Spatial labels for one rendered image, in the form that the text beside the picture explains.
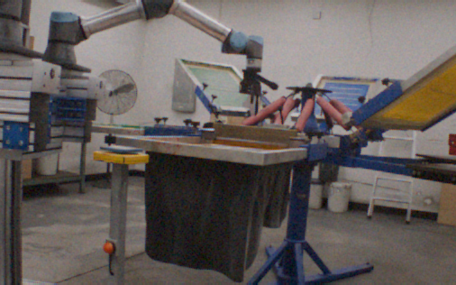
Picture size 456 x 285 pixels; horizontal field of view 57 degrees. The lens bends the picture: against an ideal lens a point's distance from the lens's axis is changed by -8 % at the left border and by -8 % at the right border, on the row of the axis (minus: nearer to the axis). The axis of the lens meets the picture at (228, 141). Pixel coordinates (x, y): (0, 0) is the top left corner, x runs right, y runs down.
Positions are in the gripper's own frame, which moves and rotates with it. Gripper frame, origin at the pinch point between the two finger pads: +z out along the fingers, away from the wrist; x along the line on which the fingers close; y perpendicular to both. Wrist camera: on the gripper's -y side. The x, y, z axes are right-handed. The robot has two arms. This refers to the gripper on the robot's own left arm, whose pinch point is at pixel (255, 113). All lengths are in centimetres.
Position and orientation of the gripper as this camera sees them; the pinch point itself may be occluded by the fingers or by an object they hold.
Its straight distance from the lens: 204.9
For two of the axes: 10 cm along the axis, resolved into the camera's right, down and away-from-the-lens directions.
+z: -0.6, 10.0, 0.5
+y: -9.0, -0.8, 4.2
